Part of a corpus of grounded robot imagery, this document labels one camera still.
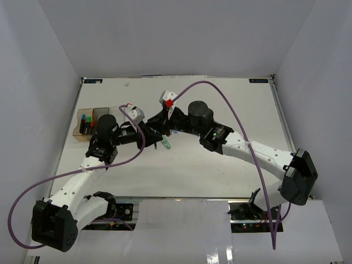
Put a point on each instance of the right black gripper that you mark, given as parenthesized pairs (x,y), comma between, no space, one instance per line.
(160,123)

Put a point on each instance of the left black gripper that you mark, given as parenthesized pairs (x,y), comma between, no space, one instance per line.
(150,136)

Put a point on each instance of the green transparent highlighter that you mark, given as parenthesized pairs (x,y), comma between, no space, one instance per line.
(166,143)

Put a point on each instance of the orange cap black highlighter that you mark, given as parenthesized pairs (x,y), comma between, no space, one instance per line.
(92,127)

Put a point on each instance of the green cap black highlighter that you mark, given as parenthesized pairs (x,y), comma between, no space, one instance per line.
(87,125)

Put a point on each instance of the blue cap black highlighter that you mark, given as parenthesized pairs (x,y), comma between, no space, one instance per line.
(82,124)

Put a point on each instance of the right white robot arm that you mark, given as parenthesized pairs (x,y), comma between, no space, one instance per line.
(295,172)

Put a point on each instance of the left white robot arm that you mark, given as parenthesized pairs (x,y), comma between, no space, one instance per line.
(57,222)

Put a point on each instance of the grey transparent container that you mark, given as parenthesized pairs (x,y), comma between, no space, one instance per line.
(99,111)

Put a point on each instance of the brown transparent container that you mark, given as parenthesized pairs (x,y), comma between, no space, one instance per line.
(81,138)

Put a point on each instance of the left blue table label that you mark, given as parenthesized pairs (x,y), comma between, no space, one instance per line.
(93,81)

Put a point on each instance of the blue table label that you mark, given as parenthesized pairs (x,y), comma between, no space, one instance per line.
(258,81)
(93,81)

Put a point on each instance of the right blue table label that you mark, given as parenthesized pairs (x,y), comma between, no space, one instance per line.
(258,81)

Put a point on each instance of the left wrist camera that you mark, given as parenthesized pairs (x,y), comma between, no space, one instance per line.
(135,113)

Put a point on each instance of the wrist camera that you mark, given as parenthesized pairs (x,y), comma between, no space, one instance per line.
(135,113)
(167,101)

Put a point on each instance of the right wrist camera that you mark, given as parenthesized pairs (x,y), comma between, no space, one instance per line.
(167,101)

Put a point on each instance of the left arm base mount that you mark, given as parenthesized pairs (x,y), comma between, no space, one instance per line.
(118,213)

